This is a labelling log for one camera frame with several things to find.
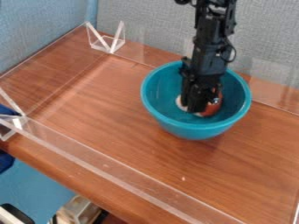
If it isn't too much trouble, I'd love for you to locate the clear acrylic front barrier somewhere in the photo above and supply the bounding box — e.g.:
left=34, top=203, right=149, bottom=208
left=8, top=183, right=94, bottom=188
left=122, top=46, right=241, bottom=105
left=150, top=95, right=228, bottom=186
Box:
left=0, top=116, right=244, bottom=224

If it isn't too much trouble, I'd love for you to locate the black cable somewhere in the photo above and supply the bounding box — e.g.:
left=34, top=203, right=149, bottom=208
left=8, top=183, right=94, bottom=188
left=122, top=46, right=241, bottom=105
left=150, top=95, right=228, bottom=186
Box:
left=218, top=38, right=238, bottom=64

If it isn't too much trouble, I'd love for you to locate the metal frame under table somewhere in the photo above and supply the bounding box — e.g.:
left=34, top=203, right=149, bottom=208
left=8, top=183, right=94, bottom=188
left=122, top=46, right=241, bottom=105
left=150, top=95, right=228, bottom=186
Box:
left=48, top=195, right=101, bottom=224

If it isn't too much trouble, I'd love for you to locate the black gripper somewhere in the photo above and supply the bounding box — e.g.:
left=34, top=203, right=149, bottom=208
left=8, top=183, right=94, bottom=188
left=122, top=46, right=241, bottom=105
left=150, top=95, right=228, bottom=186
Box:
left=180, top=38, right=234, bottom=113

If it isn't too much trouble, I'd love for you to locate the white brown toy mushroom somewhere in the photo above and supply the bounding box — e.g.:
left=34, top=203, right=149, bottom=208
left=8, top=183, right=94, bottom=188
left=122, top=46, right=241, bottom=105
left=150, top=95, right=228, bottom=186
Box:
left=174, top=95, right=222, bottom=117

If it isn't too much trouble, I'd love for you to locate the clear acrylic back barrier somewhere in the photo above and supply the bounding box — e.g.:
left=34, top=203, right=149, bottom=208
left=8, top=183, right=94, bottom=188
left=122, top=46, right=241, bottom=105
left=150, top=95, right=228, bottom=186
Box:
left=85, top=21, right=299, bottom=116

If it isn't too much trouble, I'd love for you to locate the clear acrylic corner bracket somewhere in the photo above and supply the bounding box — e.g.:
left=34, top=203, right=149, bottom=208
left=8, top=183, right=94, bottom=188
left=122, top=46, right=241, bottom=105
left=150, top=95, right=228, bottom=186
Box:
left=85, top=21, right=126, bottom=54

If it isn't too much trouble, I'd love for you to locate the clear acrylic barrier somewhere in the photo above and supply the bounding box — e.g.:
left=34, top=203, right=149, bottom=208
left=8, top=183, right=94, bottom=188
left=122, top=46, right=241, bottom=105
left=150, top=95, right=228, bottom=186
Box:
left=0, top=116, right=244, bottom=224
left=85, top=21, right=299, bottom=116

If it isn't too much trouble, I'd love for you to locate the blue plastic bowl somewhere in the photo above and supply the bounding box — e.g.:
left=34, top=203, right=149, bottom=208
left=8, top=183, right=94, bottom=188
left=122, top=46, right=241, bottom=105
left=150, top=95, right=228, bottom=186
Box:
left=140, top=61, right=252, bottom=140

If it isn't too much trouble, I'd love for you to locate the blue cloth object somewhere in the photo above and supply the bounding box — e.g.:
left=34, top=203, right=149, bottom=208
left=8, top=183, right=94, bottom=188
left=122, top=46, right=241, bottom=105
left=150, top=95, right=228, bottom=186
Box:
left=0, top=103, right=20, bottom=174

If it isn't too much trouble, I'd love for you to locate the black white object corner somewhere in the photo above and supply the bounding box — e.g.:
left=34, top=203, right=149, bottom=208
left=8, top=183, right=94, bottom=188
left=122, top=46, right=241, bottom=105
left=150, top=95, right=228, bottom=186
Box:
left=0, top=204, right=34, bottom=224

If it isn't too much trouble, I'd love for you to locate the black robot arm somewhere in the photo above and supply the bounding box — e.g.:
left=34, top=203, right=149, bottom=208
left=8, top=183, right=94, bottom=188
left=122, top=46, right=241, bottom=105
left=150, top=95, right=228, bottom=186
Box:
left=173, top=0, right=237, bottom=116

